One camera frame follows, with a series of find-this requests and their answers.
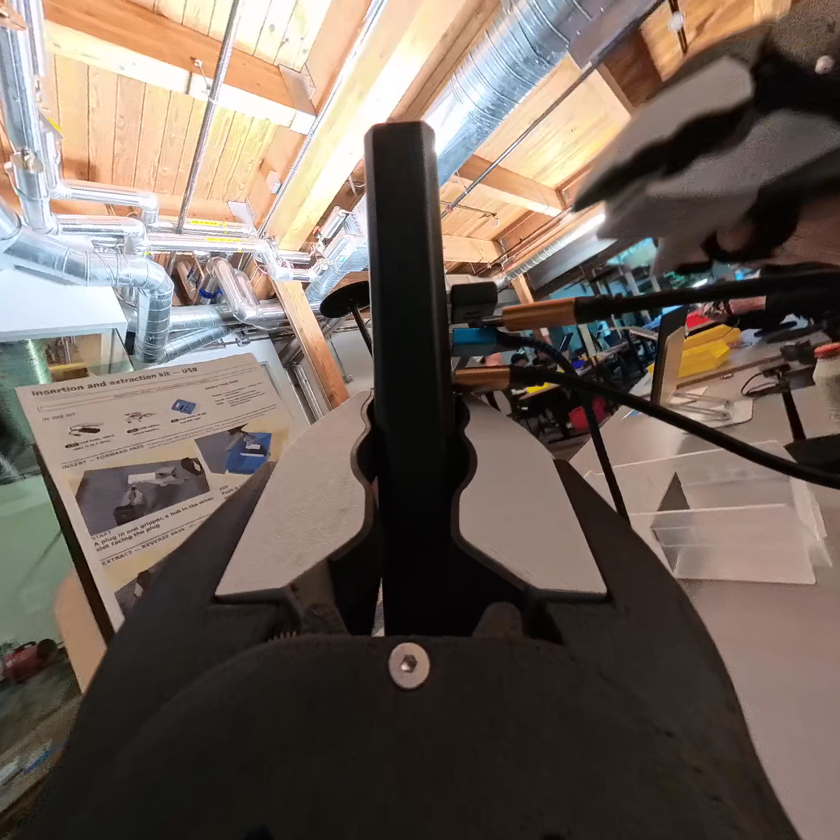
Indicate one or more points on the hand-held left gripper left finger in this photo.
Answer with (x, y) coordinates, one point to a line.
(302, 518)

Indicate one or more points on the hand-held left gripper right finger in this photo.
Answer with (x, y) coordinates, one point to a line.
(531, 525)

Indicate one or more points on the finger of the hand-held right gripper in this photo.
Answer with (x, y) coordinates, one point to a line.
(695, 105)
(722, 190)

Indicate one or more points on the black USB hub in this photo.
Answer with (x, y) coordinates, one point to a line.
(407, 328)

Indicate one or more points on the person's right hand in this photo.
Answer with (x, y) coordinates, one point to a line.
(817, 239)

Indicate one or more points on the yellow bin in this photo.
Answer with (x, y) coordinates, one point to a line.
(709, 348)

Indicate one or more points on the tilted sign on stand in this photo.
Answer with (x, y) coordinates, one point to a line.
(666, 354)

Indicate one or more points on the printed instruction poster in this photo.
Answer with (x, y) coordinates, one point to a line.
(131, 472)

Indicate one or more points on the clear plastic bin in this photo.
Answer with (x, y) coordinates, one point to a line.
(722, 544)

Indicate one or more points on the white bottle red cap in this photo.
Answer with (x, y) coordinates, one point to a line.
(827, 371)

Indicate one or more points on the black round disc on pole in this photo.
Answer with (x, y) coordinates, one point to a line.
(344, 302)

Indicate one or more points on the red machine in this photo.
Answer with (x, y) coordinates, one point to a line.
(29, 659)

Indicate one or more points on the silver ceiling pipes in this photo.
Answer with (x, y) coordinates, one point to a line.
(26, 131)

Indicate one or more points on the wooden post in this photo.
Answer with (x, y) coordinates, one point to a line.
(308, 334)

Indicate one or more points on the long spiral silver duct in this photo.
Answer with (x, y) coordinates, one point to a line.
(499, 79)

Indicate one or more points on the round silver air duct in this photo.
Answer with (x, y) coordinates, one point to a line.
(79, 262)

